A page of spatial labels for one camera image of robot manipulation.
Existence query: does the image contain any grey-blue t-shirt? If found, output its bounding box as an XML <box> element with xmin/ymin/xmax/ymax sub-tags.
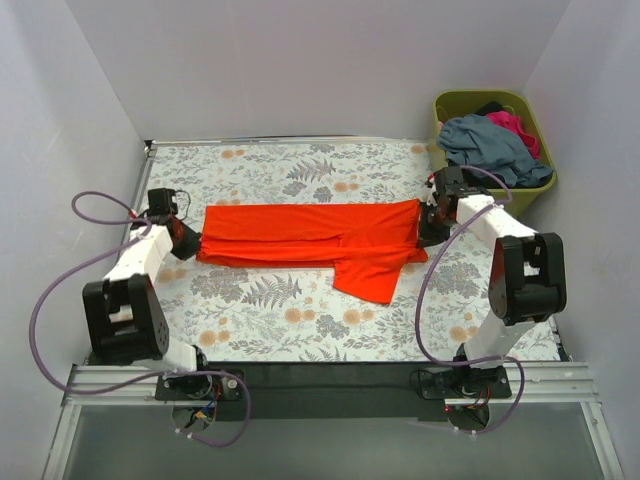
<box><xmin>436</xmin><ymin>114</ymin><xmax>554</xmax><ymax>188</ymax></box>

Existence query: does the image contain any aluminium frame rail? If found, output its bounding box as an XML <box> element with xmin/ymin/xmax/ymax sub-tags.
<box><xmin>42</xmin><ymin>361</ymin><xmax>624</xmax><ymax>479</ymax></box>

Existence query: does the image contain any pink t-shirt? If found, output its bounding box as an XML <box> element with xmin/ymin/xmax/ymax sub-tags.
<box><xmin>487</xmin><ymin>110</ymin><xmax>540</xmax><ymax>159</ymax></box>

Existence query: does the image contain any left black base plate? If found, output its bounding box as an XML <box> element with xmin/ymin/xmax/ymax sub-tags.
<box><xmin>154</xmin><ymin>369</ymin><xmax>244</xmax><ymax>401</ymax></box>

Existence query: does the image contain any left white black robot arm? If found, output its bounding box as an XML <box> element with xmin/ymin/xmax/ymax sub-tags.
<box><xmin>82</xmin><ymin>188</ymin><xmax>213</xmax><ymax>400</ymax></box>

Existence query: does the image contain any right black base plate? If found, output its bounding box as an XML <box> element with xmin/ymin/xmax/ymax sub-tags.
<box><xmin>409</xmin><ymin>366</ymin><xmax>512</xmax><ymax>399</ymax></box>

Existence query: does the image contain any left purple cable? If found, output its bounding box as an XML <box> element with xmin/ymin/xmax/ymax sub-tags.
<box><xmin>28</xmin><ymin>191</ymin><xmax>252</xmax><ymax>448</ymax></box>

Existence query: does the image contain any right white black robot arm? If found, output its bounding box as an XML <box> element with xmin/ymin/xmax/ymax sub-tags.
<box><xmin>417</xmin><ymin>166</ymin><xmax>567</xmax><ymax>399</ymax></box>

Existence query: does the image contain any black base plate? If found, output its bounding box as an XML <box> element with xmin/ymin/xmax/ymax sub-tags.
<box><xmin>409</xmin><ymin>366</ymin><xmax>512</xmax><ymax>399</ymax></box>
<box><xmin>154</xmin><ymin>369</ymin><xmax>244</xmax><ymax>401</ymax></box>

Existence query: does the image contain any orange t-shirt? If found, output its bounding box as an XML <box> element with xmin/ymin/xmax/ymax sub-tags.
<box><xmin>196</xmin><ymin>199</ymin><xmax>428</xmax><ymax>304</ymax></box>

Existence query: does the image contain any floral patterned table mat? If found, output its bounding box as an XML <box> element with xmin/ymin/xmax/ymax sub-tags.
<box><xmin>99</xmin><ymin>141</ymin><xmax>561</xmax><ymax>364</ymax></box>

